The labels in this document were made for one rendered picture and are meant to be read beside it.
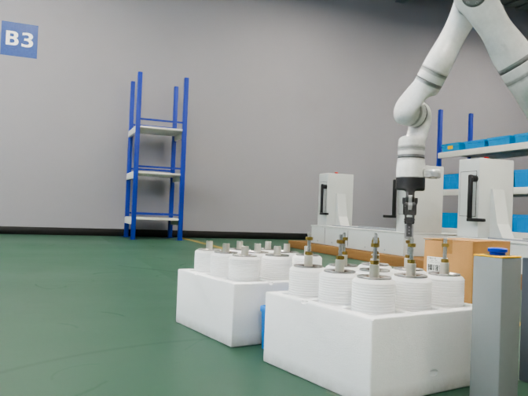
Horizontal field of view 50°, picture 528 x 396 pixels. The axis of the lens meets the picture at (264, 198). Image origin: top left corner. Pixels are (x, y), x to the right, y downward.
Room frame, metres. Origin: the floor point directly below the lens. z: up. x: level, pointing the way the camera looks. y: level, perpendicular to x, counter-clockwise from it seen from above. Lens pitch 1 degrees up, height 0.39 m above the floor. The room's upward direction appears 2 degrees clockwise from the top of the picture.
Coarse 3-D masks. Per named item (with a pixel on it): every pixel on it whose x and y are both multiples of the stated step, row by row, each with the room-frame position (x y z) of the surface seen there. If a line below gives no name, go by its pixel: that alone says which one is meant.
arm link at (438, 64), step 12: (456, 12) 1.39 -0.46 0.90; (456, 24) 1.39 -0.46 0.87; (468, 24) 1.39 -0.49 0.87; (444, 36) 1.40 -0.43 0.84; (456, 36) 1.39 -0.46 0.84; (432, 48) 1.41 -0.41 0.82; (444, 48) 1.39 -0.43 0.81; (456, 48) 1.39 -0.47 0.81; (432, 60) 1.39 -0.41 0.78; (444, 60) 1.39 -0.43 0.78; (420, 72) 1.42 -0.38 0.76; (432, 72) 1.40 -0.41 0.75; (444, 72) 1.40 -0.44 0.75
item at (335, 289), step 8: (320, 280) 1.34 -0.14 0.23; (328, 280) 1.31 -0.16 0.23; (336, 280) 1.30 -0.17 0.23; (344, 280) 1.30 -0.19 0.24; (320, 288) 1.34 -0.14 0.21; (328, 288) 1.31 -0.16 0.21; (336, 288) 1.30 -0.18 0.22; (344, 288) 1.30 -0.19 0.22; (320, 296) 1.33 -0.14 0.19; (328, 296) 1.31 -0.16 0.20; (336, 296) 1.30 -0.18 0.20; (344, 296) 1.30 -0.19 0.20; (328, 304) 1.31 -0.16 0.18; (336, 304) 1.30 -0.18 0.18; (344, 304) 1.30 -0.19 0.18
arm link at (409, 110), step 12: (420, 84) 1.42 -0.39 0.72; (432, 84) 1.41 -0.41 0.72; (408, 96) 1.44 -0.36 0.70; (420, 96) 1.42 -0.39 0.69; (396, 108) 1.45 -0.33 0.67; (408, 108) 1.43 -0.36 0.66; (420, 108) 1.44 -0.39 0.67; (396, 120) 1.46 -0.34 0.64; (408, 120) 1.44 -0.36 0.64; (420, 120) 1.45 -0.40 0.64
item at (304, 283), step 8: (296, 272) 1.41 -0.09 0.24; (304, 272) 1.40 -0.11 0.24; (312, 272) 1.40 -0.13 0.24; (320, 272) 1.41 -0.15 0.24; (296, 280) 1.41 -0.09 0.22; (304, 280) 1.40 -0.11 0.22; (312, 280) 1.40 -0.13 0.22; (296, 288) 1.41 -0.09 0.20; (304, 288) 1.40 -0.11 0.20; (312, 288) 1.40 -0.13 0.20; (296, 296) 1.41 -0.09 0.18; (304, 296) 1.40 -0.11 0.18; (312, 296) 1.40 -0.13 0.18
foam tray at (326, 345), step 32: (288, 320) 1.38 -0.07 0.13; (320, 320) 1.28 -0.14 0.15; (352, 320) 1.19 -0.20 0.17; (384, 320) 1.16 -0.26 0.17; (416, 320) 1.21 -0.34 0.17; (448, 320) 1.27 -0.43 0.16; (288, 352) 1.37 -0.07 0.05; (320, 352) 1.28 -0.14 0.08; (352, 352) 1.19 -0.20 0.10; (384, 352) 1.16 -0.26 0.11; (416, 352) 1.22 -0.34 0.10; (448, 352) 1.27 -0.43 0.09; (320, 384) 1.27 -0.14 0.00; (352, 384) 1.18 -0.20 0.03; (384, 384) 1.16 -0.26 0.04; (416, 384) 1.22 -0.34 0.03; (448, 384) 1.28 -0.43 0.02
